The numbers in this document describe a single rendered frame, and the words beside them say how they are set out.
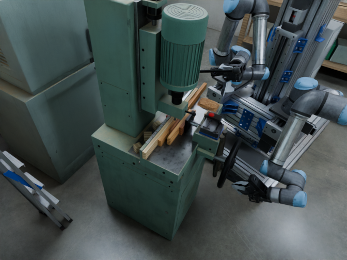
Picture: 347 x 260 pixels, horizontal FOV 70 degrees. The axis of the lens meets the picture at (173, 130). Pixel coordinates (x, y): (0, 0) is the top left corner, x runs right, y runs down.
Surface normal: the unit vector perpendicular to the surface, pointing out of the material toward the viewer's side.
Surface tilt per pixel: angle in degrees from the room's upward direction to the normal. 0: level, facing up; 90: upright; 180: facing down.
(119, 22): 90
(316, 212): 0
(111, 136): 0
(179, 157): 0
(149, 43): 90
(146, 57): 90
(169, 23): 90
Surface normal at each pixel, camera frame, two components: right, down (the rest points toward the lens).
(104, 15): -0.47, 0.61
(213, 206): 0.07, -0.70
